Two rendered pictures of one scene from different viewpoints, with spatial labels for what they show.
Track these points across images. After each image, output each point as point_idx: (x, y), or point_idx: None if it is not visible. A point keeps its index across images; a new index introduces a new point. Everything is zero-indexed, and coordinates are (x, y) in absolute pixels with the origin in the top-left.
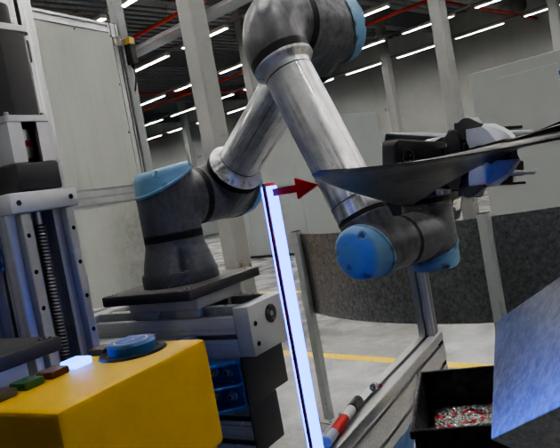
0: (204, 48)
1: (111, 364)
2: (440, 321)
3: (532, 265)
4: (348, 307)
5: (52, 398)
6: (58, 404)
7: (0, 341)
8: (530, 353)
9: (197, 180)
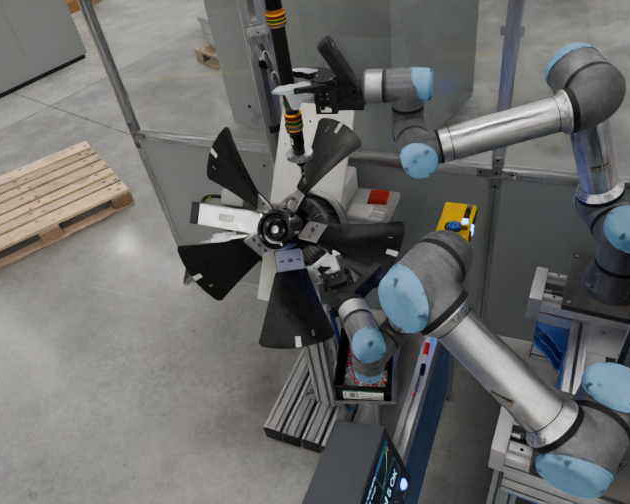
0: None
1: (453, 220)
2: None
3: None
4: None
5: (453, 206)
6: (449, 204)
7: (606, 308)
8: (351, 274)
9: (577, 396)
